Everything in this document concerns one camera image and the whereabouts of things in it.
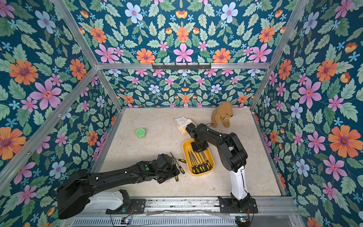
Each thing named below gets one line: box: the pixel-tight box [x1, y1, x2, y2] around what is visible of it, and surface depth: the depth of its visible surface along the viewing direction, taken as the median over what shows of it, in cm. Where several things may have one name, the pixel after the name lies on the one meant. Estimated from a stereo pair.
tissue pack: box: [174, 116, 193, 136], surface depth 107 cm
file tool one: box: [202, 150, 212, 169], surface depth 90 cm
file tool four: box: [193, 150, 204, 174], surface depth 89 cm
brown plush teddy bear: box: [211, 101, 234, 129], surface depth 97 cm
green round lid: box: [135, 128, 147, 137], surface depth 101 cm
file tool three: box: [196, 151, 206, 172], surface depth 89 cm
